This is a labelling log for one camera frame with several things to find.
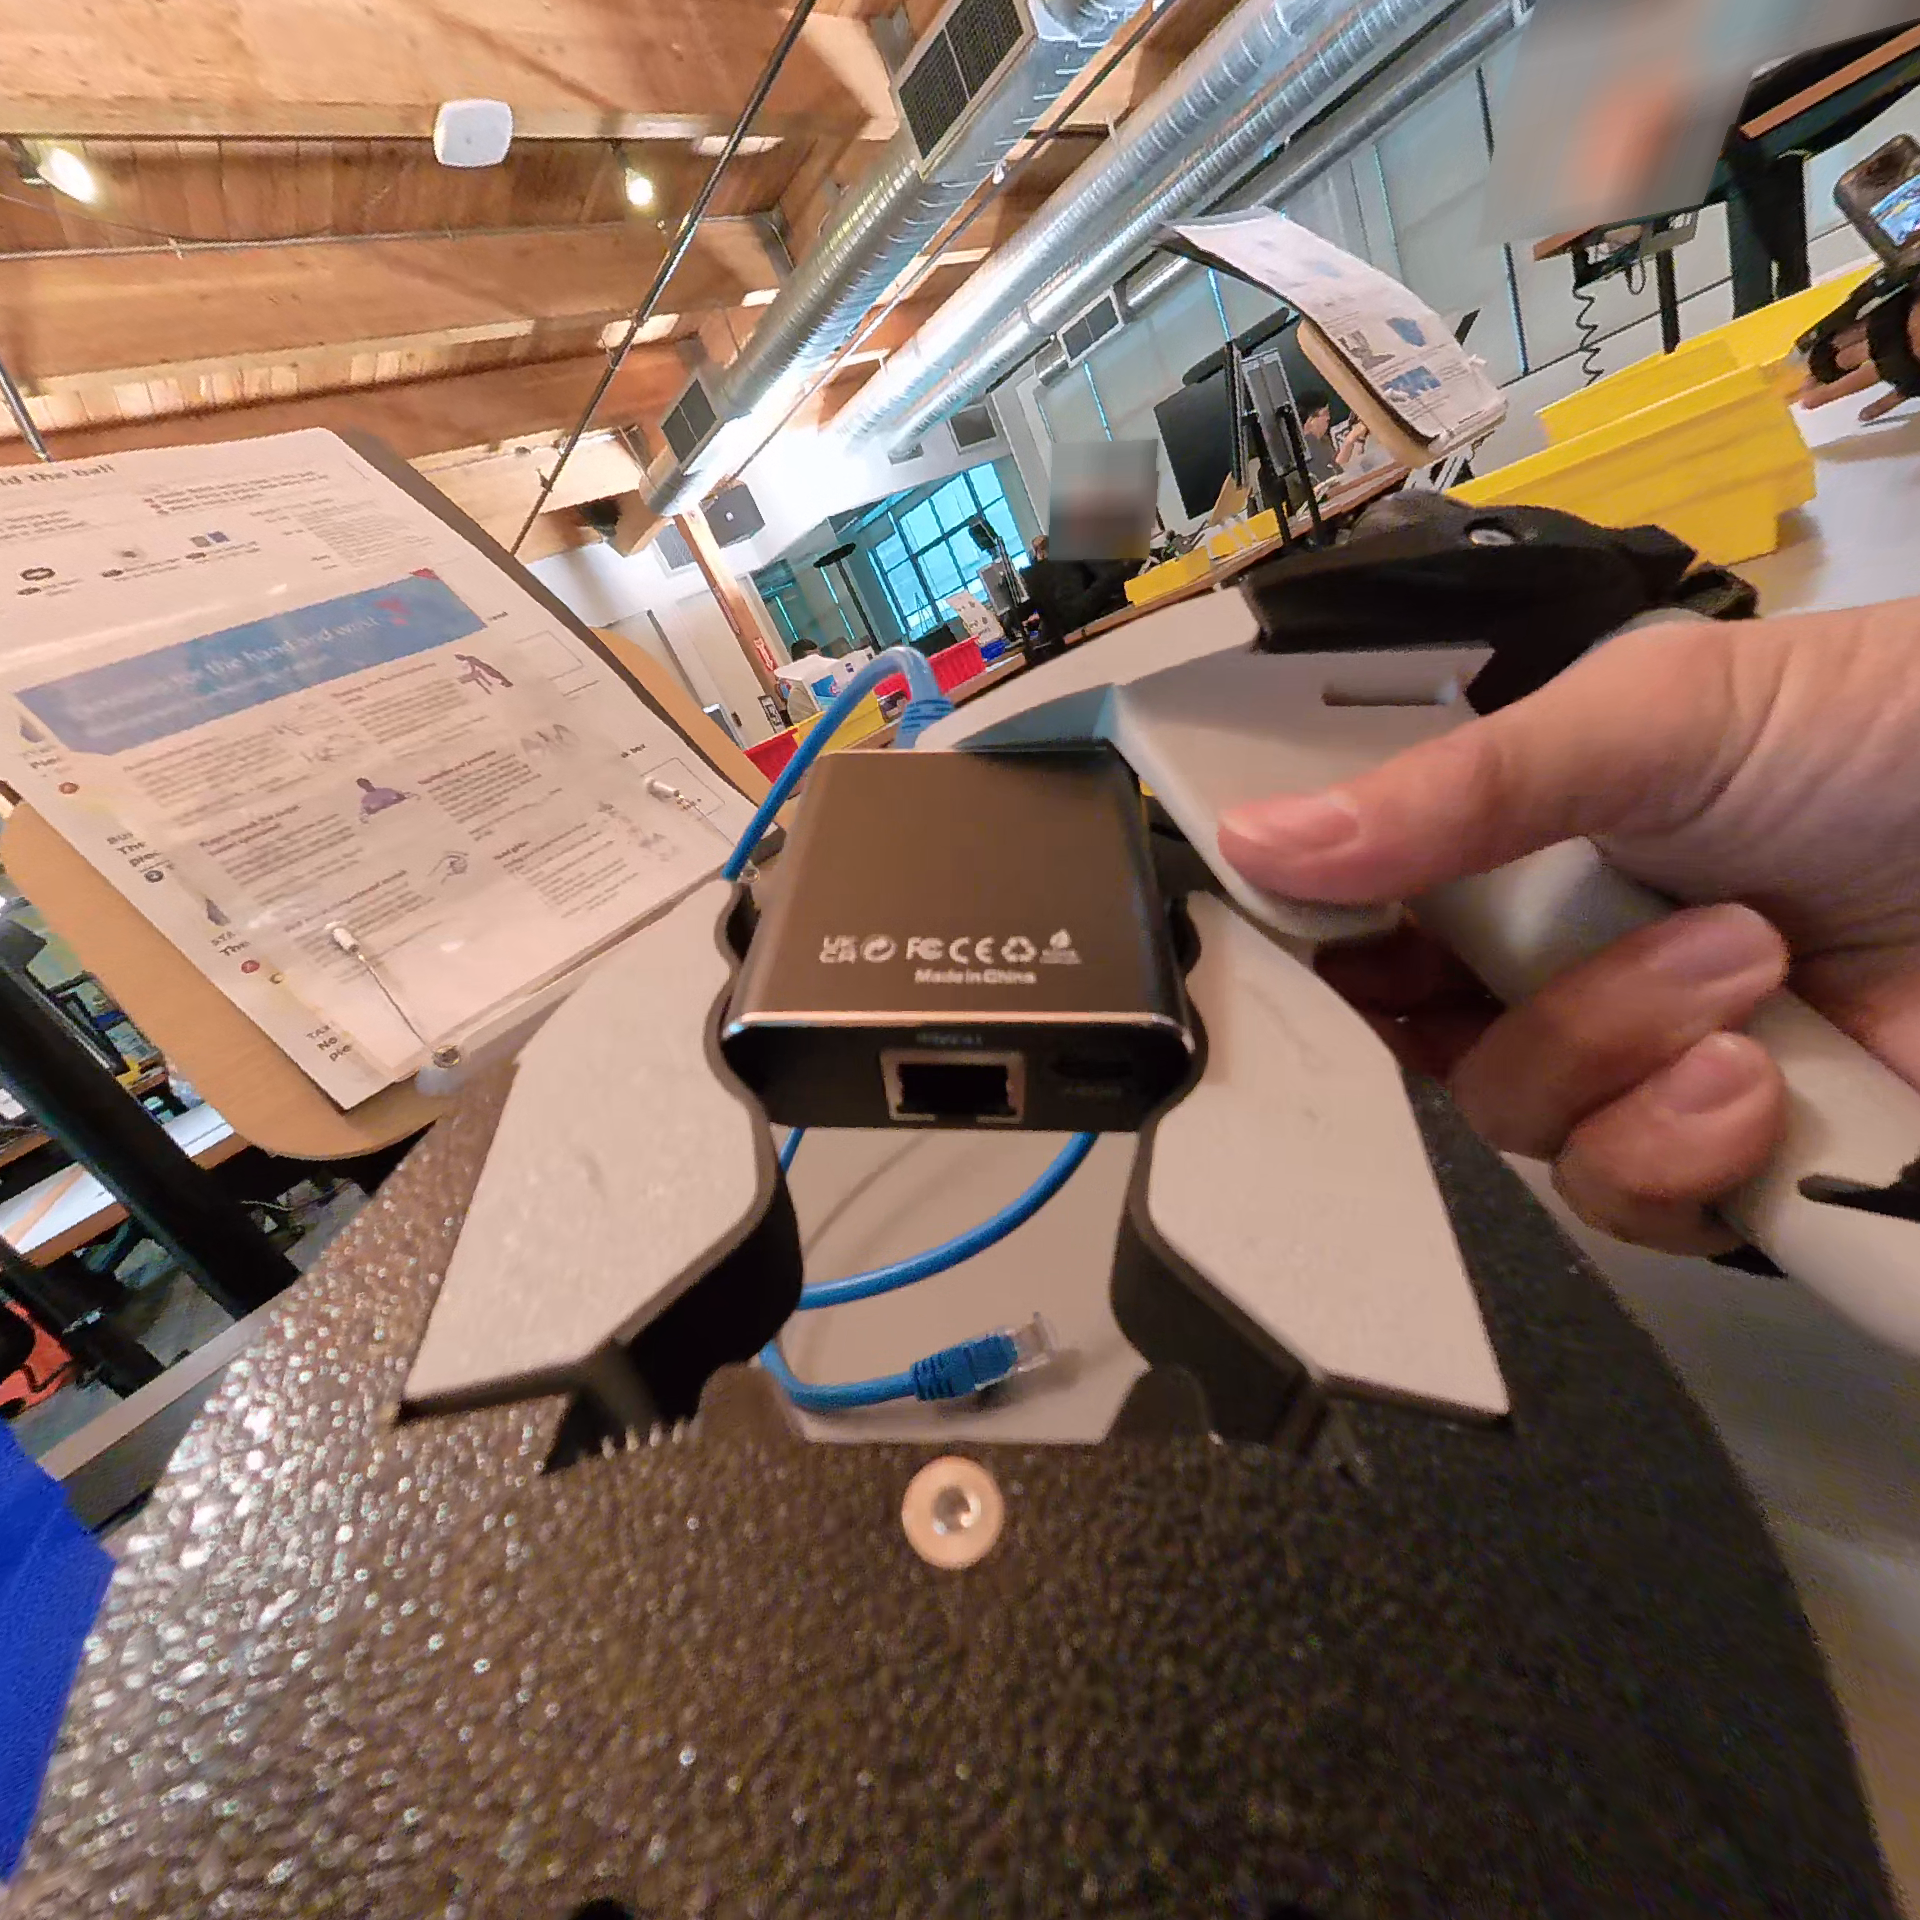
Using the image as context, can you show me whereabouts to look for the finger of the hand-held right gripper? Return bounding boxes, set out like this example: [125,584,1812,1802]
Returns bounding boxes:
[1111,639,1501,953]
[915,584,1267,756]

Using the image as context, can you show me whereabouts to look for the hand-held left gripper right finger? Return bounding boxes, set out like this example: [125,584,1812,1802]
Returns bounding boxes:
[1111,893,1515,1454]

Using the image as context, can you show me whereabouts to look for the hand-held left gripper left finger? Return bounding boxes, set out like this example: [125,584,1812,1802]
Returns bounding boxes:
[394,873,808,1476]

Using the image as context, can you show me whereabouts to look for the black network adapter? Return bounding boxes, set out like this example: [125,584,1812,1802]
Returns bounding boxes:
[711,751,1208,1132]

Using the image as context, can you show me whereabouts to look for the blue ethernet cable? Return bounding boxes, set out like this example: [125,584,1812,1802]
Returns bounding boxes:
[723,644,1102,1413]

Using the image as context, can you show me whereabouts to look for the blue storage bin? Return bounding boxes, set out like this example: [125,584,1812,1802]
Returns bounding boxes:
[0,1413,124,1826]

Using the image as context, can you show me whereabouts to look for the grey desk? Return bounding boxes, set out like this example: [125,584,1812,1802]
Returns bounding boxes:
[0,377,1920,1920]

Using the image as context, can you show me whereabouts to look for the person's right hand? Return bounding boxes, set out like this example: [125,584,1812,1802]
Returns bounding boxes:
[1214,601,1920,1259]

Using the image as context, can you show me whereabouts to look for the yellow storage bin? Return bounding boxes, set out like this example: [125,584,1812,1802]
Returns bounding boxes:
[1538,272,1882,441]
[1448,349,1818,563]

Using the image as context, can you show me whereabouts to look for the black monitor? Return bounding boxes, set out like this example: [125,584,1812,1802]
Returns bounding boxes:
[1154,383,1255,516]

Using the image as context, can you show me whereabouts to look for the printed instruction sheet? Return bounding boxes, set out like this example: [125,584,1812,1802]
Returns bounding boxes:
[0,426,755,1117]

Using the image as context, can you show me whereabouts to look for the silver ventilation duct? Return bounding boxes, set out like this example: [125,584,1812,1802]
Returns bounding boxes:
[647,0,1501,509]

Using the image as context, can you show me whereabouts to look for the black camera device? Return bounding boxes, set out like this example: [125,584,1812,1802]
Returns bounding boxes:
[1835,132,1920,276]

